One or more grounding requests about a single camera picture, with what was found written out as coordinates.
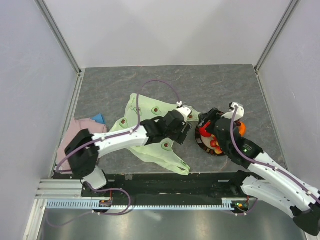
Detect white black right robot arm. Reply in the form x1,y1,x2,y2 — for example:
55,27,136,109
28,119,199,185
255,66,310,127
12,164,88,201
197,105,320,236

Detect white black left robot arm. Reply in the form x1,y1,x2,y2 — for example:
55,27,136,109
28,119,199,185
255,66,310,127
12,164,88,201
64,107,192,197

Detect small red yellow fruits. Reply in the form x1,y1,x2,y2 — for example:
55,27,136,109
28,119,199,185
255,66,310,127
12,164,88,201
210,135,224,155

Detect red apple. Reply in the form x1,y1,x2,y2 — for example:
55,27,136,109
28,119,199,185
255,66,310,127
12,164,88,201
199,126,212,138

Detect dark round fruit plate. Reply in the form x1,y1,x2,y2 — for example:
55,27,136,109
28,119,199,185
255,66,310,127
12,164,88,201
195,117,231,156

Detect orange fruit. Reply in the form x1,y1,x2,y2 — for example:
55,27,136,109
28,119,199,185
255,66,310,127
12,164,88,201
237,121,247,137

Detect blue cloth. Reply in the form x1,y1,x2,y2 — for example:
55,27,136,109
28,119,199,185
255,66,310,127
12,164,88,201
91,113,106,125

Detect pink folded cloth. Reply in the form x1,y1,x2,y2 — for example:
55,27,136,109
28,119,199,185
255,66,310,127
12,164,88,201
56,118,107,164

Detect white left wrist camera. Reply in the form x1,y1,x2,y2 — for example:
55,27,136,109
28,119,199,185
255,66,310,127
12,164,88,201
176,101,192,122

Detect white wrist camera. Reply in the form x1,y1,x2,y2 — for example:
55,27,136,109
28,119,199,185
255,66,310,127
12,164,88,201
176,101,192,122
221,102,245,121

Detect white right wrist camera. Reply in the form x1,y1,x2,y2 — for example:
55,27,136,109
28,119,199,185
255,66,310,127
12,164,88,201
221,102,245,121

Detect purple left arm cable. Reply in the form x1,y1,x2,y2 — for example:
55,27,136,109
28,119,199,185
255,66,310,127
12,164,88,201
55,79,183,174

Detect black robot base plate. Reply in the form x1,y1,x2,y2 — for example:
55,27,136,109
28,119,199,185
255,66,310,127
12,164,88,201
81,170,253,205

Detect light blue cable duct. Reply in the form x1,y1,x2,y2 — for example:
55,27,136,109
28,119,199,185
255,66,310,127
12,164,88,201
46,199,236,211

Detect aluminium frame post right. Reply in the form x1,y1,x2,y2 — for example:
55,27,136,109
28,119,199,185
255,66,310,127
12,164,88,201
254,0,300,74

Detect aluminium frame post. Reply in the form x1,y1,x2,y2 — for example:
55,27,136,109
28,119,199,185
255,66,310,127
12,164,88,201
254,0,300,74
35,0,82,75

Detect aluminium frame post left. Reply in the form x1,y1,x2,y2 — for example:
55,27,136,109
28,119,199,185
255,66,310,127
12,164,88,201
35,0,82,75

